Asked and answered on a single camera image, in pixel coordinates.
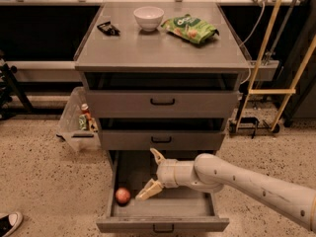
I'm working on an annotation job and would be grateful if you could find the grey drawer cabinet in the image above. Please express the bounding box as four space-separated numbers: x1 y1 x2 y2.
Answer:
75 1 249 157

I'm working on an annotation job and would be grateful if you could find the clear plastic bin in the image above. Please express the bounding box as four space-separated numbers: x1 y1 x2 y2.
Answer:
56 87 101 152

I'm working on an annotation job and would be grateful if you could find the black snack wrapper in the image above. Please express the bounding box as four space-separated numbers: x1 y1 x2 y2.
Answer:
97 22 120 36

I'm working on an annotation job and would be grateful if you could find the yellow ladder frame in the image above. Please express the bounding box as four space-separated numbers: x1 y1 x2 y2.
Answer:
235 0 316 132

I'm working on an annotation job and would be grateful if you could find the white bowl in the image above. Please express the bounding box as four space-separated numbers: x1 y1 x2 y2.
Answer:
133 6 164 32

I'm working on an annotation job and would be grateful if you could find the black white sneaker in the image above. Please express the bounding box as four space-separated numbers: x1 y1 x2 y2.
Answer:
0 211 23 237

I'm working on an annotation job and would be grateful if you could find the black stand left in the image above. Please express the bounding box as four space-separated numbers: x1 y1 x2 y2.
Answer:
0 51 34 119

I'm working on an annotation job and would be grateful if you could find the grey top drawer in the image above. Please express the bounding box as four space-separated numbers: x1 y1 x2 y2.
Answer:
86 90 238 119

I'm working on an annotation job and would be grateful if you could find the grey drawer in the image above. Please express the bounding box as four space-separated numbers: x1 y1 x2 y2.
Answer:
100 130 225 150
97 150 229 234
86 90 238 119

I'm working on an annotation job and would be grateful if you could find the red apple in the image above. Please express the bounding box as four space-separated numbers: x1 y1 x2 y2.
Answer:
115 188 130 204

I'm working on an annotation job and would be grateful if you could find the green can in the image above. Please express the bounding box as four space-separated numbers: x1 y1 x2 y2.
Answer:
78 115 87 130

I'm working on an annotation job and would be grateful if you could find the grey bottom drawer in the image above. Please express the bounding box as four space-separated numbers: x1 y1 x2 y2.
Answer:
97 150 229 234

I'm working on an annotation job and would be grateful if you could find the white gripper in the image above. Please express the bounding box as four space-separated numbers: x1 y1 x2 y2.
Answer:
135 148 198 200

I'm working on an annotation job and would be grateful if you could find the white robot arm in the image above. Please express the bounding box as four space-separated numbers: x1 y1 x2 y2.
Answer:
136 148 316 232

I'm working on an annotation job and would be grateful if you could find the green chip bag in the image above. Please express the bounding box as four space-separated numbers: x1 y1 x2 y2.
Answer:
161 14 219 44

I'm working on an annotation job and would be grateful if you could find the grey middle drawer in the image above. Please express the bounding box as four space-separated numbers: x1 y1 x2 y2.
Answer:
100 130 225 150

